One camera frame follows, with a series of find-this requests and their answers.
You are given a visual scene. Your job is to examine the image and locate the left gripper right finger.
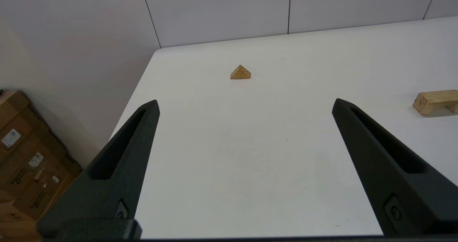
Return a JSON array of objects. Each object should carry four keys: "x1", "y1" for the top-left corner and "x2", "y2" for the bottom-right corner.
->
[{"x1": 332, "y1": 98, "x2": 458, "y2": 235}]

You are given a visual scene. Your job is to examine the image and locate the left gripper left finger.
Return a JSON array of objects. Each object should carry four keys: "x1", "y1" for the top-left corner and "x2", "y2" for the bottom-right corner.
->
[{"x1": 38, "y1": 100, "x2": 160, "y2": 238}]

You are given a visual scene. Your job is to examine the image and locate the arched wooden building block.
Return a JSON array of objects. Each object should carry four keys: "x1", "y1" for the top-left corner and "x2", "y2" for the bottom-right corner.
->
[{"x1": 413, "y1": 89, "x2": 458, "y2": 116}]

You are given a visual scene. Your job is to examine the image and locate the triangular wooden building block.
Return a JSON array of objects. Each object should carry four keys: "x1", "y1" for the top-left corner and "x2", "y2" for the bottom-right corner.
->
[{"x1": 230, "y1": 65, "x2": 252, "y2": 80}]

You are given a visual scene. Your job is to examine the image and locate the labelled brown cardboard box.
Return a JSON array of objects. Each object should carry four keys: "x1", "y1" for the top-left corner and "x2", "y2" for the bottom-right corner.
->
[
  {"x1": 0, "y1": 90, "x2": 50, "y2": 166},
  {"x1": 0, "y1": 128, "x2": 68, "y2": 196},
  {"x1": 14, "y1": 149, "x2": 83, "y2": 222}
]

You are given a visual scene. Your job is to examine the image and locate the plain brown cardboard box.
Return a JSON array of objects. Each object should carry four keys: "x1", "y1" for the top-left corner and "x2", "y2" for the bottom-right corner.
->
[{"x1": 0, "y1": 190, "x2": 40, "y2": 239}]

